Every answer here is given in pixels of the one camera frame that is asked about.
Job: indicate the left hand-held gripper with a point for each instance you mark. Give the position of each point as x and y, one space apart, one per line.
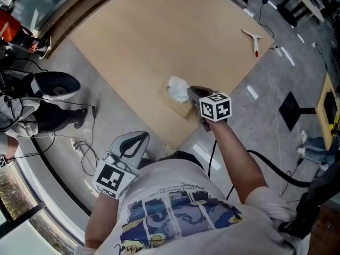
112 178

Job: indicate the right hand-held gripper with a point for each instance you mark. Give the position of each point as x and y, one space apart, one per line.
215 106

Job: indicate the white tissue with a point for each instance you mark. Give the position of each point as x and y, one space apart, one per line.
178 88

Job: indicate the tan tissue box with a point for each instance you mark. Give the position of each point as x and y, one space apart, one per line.
180 108

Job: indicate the person's right forearm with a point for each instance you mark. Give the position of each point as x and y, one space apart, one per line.
236 155

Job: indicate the person's left forearm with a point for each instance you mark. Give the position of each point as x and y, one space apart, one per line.
102 222

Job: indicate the red box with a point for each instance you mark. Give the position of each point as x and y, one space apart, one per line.
9 26

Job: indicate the white squeegee with red tip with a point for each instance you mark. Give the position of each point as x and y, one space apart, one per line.
253 40

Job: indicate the white printed t-shirt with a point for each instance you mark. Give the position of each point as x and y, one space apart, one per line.
186 211

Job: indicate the white power strip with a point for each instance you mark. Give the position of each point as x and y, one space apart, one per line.
276 50

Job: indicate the black square stand base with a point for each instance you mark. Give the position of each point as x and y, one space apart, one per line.
290 110

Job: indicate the dark rounded machine base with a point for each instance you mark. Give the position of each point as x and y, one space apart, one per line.
58 85

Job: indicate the wooden framed table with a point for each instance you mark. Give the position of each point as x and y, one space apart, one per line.
322 115

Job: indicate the black table stand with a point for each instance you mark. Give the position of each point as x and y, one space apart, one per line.
293 9

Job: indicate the white long table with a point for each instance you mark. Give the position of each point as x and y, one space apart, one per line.
309 1

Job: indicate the black backpack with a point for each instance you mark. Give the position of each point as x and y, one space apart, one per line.
316 200

